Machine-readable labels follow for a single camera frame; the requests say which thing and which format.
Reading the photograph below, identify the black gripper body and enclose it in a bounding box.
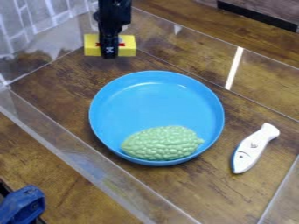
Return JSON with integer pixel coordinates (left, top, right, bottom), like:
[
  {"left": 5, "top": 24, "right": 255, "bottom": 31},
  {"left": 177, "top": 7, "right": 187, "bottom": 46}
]
[{"left": 93, "top": 0, "right": 132, "bottom": 36}]

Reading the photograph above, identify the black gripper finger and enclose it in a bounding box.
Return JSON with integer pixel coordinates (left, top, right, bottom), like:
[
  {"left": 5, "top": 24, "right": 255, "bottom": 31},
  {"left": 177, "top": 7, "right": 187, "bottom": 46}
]
[{"left": 99, "top": 34, "right": 119, "bottom": 59}]

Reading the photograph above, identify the yellow butter brick toy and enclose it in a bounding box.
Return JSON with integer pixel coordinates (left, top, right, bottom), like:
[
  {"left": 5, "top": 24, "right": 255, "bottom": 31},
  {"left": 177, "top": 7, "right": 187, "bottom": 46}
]
[{"left": 84, "top": 34, "right": 136, "bottom": 57}]

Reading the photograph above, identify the blue round tray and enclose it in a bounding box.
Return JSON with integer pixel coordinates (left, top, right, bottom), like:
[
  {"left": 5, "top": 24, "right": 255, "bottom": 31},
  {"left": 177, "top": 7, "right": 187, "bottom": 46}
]
[{"left": 88, "top": 71, "right": 224, "bottom": 166}]

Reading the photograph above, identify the white patterned cloth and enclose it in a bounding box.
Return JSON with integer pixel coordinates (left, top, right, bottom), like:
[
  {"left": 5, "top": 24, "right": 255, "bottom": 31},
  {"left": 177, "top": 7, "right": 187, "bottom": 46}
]
[{"left": 0, "top": 0, "right": 99, "bottom": 59}]

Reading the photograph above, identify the green bumpy gourd toy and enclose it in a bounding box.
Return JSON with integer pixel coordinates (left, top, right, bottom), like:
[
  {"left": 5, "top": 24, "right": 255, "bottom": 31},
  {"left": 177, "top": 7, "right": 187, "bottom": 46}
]
[{"left": 120, "top": 126, "right": 204, "bottom": 161}]

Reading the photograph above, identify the white wooden fish toy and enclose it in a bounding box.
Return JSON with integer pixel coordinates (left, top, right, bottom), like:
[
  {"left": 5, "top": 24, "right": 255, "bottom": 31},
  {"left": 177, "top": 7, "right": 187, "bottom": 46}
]
[{"left": 231, "top": 122, "right": 280, "bottom": 174}]

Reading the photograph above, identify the blue clamp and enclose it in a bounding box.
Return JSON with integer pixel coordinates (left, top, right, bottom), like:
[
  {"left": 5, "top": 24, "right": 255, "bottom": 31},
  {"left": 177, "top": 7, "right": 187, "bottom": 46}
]
[{"left": 0, "top": 185, "right": 45, "bottom": 224}]

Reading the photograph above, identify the clear acrylic enclosure wall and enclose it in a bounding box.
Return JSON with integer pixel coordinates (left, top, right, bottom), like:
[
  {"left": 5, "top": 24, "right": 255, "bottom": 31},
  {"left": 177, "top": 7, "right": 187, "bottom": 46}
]
[{"left": 0, "top": 0, "right": 299, "bottom": 224}]

